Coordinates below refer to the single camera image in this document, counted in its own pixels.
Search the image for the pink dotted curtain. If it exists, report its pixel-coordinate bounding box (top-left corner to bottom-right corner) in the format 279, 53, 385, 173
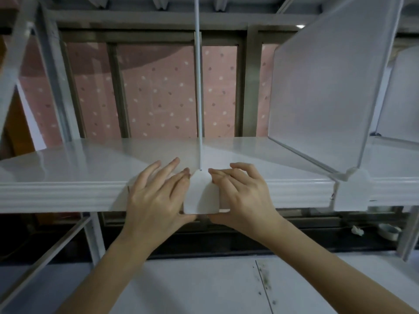
18, 35, 279, 149

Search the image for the person's left hand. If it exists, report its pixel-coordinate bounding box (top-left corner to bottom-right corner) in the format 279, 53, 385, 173
117, 157, 198, 256

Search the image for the person's right hand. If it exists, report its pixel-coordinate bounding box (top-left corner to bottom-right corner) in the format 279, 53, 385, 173
207, 162, 286, 245

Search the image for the person's right forearm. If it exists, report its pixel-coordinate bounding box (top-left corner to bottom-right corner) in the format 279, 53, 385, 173
261, 218, 419, 314

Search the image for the white divider panel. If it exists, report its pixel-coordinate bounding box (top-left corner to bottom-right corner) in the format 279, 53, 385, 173
268, 0, 405, 181
374, 45, 419, 144
193, 0, 204, 171

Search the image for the white metal shelving rack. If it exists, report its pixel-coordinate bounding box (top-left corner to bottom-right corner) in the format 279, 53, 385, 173
0, 0, 419, 314

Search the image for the small round roll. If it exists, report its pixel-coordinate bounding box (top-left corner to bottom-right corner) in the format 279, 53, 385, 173
378, 224, 402, 241

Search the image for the metal window frame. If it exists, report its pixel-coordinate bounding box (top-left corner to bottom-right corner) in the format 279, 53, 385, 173
32, 9, 419, 232

